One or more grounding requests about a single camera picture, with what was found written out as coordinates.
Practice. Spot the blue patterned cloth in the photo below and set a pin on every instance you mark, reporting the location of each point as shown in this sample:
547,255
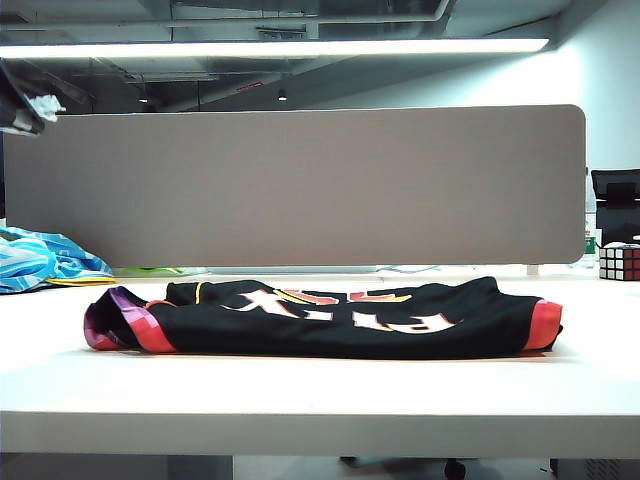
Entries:
30,260

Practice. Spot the grey desk leg panel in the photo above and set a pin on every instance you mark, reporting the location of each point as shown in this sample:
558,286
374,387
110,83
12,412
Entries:
200,468

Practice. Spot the green flat item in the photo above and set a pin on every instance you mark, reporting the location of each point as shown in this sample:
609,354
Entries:
150,270

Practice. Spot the white divider foot bracket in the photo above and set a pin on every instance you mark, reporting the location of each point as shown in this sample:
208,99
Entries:
532,270

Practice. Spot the Rubik's cube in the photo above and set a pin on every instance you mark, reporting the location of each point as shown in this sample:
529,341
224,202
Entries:
619,262

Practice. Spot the long ceiling light strip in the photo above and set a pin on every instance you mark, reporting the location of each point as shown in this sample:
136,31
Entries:
275,48

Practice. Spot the black chair wheel base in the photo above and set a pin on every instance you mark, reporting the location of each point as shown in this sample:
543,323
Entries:
452,469

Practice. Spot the flat yellow item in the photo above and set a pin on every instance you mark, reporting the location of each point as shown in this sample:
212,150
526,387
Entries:
80,281

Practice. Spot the taupe desk divider panel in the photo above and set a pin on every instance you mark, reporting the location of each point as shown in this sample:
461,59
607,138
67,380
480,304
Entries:
300,190

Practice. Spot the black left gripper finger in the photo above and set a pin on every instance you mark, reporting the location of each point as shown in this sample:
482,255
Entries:
22,112

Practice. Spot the black office chair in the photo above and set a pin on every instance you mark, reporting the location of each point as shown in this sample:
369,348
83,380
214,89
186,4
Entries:
617,220

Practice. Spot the black basketball jersey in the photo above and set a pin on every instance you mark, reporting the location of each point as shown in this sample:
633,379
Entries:
350,335

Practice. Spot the grey ribbed cabinet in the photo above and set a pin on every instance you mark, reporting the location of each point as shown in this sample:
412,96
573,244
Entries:
595,470

